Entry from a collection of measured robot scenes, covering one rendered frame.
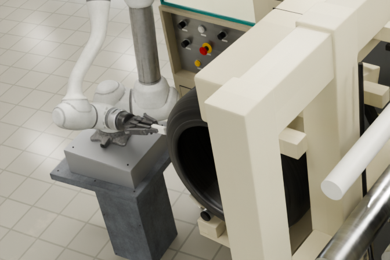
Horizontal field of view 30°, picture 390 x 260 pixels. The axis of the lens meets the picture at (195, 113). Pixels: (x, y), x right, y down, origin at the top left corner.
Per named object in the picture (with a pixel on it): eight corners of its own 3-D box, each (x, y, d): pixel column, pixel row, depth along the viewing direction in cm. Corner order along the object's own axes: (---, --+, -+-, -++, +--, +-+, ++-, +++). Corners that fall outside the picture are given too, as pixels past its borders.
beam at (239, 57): (316, 15, 231) (313, -28, 222) (390, 32, 216) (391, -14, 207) (199, 121, 195) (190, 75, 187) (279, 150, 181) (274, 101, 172)
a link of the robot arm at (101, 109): (121, 131, 299) (97, 132, 289) (96, 125, 309) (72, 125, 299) (123, 105, 298) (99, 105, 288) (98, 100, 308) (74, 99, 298)
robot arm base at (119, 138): (85, 145, 337) (83, 136, 334) (105, 116, 353) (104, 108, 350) (121, 152, 331) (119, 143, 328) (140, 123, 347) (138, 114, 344)
